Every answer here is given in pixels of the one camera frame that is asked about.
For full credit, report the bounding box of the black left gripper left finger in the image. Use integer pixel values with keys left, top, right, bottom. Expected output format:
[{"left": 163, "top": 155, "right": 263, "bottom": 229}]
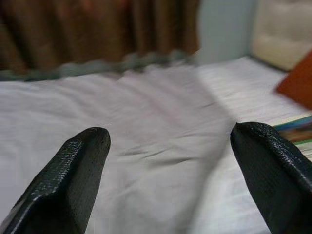
[{"left": 0, "top": 126, "right": 111, "bottom": 234}]

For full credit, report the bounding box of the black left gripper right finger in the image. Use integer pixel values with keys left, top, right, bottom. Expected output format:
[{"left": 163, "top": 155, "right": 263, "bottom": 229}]
[{"left": 230, "top": 122, "right": 312, "bottom": 234}]

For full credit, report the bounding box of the HBL city photo brochure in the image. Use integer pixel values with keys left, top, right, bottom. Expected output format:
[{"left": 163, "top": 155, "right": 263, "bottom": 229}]
[{"left": 272, "top": 114, "right": 312, "bottom": 163}]

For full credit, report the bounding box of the orange suede cushion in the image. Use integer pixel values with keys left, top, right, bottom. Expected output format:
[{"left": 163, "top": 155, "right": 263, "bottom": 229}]
[{"left": 275, "top": 48, "right": 312, "bottom": 110}]

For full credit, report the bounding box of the white bed sheet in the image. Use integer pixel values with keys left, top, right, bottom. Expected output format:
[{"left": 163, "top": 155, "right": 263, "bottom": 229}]
[{"left": 0, "top": 56, "right": 312, "bottom": 234}]

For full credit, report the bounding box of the cream tufted headboard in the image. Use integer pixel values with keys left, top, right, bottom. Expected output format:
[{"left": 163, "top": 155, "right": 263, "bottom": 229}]
[{"left": 251, "top": 0, "right": 312, "bottom": 72}]

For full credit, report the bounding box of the brown curtain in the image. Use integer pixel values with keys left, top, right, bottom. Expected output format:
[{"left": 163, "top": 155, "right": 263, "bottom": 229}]
[{"left": 0, "top": 0, "right": 201, "bottom": 73}]

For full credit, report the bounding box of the grey bed frame edge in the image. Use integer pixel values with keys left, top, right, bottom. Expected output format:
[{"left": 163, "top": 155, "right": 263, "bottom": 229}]
[{"left": 0, "top": 48, "right": 195, "bottom": 82}]

